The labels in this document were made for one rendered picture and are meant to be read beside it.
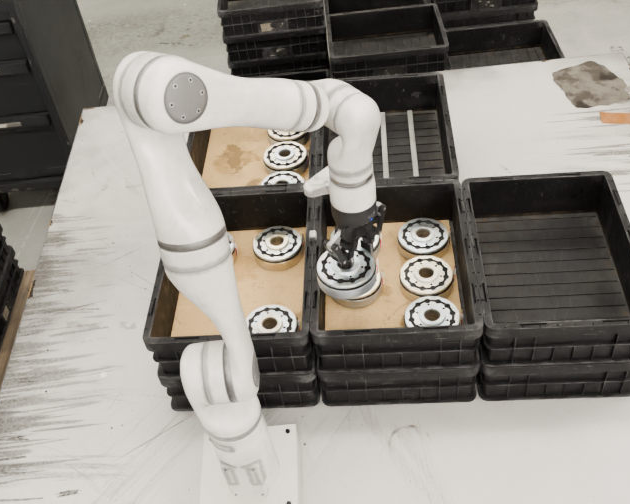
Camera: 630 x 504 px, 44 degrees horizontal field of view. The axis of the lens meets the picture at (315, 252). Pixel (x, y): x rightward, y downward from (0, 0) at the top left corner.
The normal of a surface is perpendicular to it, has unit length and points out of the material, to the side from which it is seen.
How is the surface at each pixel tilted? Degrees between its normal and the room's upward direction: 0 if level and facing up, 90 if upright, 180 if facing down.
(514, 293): 0
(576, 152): 0
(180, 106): 77
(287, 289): 0
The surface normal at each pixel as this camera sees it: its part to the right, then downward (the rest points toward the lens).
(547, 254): -0.10, -0.70
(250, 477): -0.07, 0.71
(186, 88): 0.69, 0.22
